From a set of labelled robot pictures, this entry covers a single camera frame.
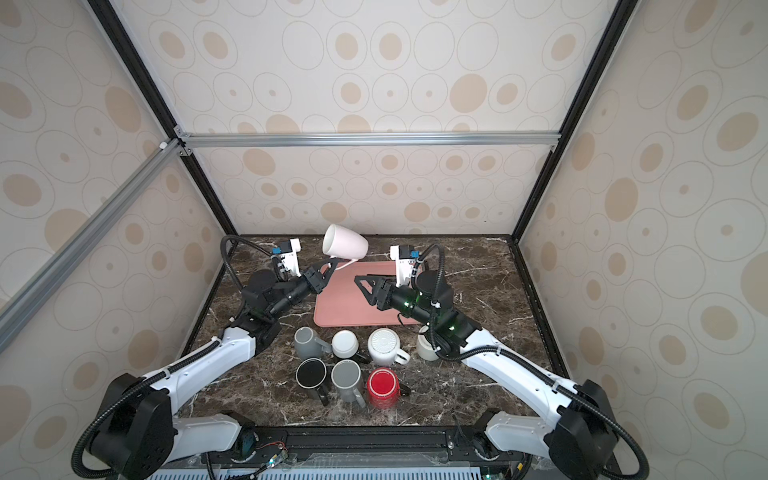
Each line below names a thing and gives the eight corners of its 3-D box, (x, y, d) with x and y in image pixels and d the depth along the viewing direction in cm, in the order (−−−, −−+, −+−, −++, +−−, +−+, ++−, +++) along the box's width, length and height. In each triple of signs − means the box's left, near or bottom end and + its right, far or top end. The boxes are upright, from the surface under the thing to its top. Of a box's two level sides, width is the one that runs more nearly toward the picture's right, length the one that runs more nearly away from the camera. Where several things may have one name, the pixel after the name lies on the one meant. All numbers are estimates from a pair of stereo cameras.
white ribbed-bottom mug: (369, 367, 88) (367, 355, 82) (370, 341, 94) (368, 328, 87) (408, 367, 88) (409, 355, 82) (407, 341, 94) (408, 328, 87)
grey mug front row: (334, 409, 81) (328, 397, 72) (338, 374, 87) (333, 359, 78) (365, 409, 81) (362, 397, 72) (367, 374, 87) (364, 359, 78)
